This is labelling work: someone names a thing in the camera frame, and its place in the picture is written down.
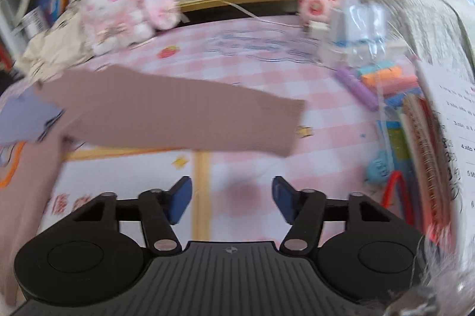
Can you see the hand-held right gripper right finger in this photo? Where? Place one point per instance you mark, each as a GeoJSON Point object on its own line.
{"type": "Point", "coordinates": [284, 201]}

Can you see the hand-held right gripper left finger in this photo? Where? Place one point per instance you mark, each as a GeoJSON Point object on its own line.
{"type": "Point", "coordinates": [180, 201]}

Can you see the purple and mauve sweater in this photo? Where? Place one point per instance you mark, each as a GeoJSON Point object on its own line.
{"type": "Point", "coordinates": [167, 115]}

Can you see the small blue toy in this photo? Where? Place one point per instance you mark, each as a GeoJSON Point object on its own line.
{"type": "Point", "coordinates": [378, 167]}

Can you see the red pipe cleaner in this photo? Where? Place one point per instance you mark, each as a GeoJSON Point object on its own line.
{"type": "Point", "coordinates": [399, 190]}

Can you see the pink checked desk mat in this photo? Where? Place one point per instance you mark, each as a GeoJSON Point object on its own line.
{"type": "Point", "coordinates": [241, 86]}

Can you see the purple clay stick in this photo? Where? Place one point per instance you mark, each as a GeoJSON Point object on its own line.
{"type": "Point", "coordinates": [358, 89]}

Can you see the spiral notebook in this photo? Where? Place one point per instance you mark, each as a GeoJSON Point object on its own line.
{"type": "Point", "coordinates": [426, 160]}

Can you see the orange clay stick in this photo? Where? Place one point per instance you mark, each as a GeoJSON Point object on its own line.
{"type": "Point", "coordinates": [389, 82]}

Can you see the blue clay stick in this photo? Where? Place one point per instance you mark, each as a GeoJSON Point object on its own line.
{"type": "Point", "coordinates": [378, 71]}

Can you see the white charger plug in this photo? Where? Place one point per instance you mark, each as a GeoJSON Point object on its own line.
{"type": "Point", "coordinates": [315, 29]}

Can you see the white worksheet paper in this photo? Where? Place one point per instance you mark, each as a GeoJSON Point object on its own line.
{"type": "Point", "coordinates": [454, 138]}

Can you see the clear plastic bag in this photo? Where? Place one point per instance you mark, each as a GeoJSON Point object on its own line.
{"type": "Point", "coordinates": [363, 30]}

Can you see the small pink plush toy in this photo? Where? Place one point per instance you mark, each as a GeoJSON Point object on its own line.
{"type": "Point", "coordinates": [315, 6]}

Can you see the white and pink plush bunny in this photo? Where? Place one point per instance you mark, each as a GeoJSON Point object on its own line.
{"type": "Point", "coordinates": [111, 12]}

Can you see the grey quilted blanket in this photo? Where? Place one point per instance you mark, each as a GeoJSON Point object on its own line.
{"type": "Point", "coordinates": [419, 19]}

